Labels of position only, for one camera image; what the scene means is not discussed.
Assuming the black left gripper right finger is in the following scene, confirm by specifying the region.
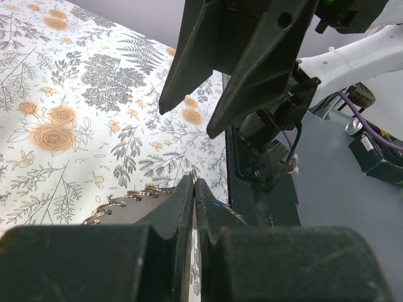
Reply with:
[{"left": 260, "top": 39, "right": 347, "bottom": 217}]
[{"left": 195, "top": 179, "right": 394, "bottom": 301}]

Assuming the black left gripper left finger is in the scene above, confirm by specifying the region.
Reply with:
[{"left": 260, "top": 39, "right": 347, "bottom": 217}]
[{"left": 1, "top": 176, "right": 194, "bottom": 301}]

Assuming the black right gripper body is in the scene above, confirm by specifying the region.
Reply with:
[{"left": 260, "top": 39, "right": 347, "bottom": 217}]
[{"left": 214, "top": 0, "right": 271, "bottom": 75}]

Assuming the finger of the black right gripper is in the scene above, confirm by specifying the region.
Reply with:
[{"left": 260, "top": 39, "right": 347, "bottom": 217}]
[
  {"left": 207, "top": 1, "right": 318, "bottom": 138},
  {"left": 159, "top": 1, "right": 227, "bottom": 114}
]

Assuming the large silver keyring with chain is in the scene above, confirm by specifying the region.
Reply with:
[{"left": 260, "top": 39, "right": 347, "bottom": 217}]
[{"left": 82, "top": 185, "right": 176, "bottom": 225}]

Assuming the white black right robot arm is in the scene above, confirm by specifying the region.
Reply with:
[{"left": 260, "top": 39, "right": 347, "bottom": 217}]
[{"left": 159, "top": 1, "right": 402, "bottom": 138}]

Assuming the floral table mat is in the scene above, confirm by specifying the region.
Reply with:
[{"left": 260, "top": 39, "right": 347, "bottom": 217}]
[{"left": 1, "top": 1, "right": 228, "bottom": 232}]

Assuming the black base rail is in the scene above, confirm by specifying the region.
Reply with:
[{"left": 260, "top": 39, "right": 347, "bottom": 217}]
[{"left": 222, "top": 72, "right": 302, "bottom": 227}]

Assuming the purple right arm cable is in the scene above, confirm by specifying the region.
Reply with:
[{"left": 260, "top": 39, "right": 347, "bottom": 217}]
[{"left": 280, "top": 91, "right": 403, "bottom": 177}]

